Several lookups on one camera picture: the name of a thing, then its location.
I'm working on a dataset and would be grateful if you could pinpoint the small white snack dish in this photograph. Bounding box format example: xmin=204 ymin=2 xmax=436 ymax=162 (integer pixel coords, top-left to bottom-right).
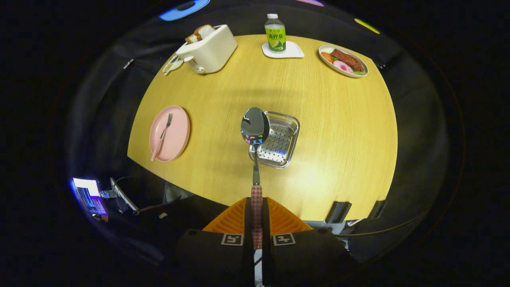
xmin=162 ymin=55 xmax=184 ymax=76

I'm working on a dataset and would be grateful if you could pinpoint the grey flat device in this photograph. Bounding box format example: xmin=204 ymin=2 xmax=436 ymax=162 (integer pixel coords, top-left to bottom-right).
xmin=110 ymin=177 xmax=140 ymax=216

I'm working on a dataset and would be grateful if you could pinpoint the brown meat strip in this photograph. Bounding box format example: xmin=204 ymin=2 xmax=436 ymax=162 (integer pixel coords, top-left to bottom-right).
xmin=331 ymin=49 xmax=364 ymax=72

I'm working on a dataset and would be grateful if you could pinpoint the lit computer screen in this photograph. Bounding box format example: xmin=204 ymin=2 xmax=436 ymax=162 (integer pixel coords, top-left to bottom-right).
xmin=73 ymin=178 xmax=109 ymax=218

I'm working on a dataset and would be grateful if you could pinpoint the white toaster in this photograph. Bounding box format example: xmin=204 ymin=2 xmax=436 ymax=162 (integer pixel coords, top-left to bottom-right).
xmin=176 ymin=24 xmax=238 ymax=75

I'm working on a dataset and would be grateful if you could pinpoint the spoon with red checked handle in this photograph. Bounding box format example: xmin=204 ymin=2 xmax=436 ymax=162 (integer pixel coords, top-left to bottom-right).
xmin=241 ymin=107 xmax=270 ymax=250

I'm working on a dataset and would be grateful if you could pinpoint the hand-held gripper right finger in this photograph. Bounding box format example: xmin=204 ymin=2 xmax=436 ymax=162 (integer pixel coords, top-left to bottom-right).
xmin=262 ymin=197 xmax=351 ymax=287

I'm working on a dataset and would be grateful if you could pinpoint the fork with red checked handle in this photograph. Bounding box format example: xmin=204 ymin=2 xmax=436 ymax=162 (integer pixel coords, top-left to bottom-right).
xmin=151 ymin=114 xmax=173 ymax=162

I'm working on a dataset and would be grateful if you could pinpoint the pink ham slice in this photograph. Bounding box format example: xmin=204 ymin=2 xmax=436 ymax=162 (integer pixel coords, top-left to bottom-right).
xmin=333 ymin=60 xmax=354 ymax=74

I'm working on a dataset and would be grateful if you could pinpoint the black table leg bracket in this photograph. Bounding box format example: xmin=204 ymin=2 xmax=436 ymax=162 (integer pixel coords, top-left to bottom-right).
xmin=326 ymin=201 xmax=352 ymax=224
xmin=369 ymin=200 xmax=387 ymax=219

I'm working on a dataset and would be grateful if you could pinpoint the perforated metal tray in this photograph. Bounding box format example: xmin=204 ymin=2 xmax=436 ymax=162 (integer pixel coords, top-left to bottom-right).
xmin=249 ymin=111 xmax=300 ymax=169

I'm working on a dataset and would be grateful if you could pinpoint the large bread slice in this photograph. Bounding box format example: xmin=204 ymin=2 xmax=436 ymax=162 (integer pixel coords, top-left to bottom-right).
xmin=194 ymin=24 xmax=216 ymax=40

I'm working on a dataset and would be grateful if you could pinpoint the green label drink bottle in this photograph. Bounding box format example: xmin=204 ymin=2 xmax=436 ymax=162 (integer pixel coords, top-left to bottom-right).
xmin=265 ymin=14 xmax=286 ymax=53

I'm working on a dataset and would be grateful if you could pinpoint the white coaster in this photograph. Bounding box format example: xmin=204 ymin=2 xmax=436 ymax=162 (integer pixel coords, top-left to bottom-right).
xmin=262 ymin=41 xmax=304 ymax=59

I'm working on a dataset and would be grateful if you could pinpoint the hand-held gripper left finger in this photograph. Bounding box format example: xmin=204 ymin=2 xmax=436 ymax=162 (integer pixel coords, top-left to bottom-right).
xmin=175 ymin=197 xmax=254 ymax=287

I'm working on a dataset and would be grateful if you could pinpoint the pink plate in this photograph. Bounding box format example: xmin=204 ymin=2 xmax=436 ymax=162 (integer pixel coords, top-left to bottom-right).
xmin=149 ymin=105 xmax=191 ymax=163

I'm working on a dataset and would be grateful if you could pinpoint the white plate of food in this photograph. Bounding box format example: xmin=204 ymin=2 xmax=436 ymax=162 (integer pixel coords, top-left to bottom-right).
xmin=318 ymin=45 xmax=369 ymax=78

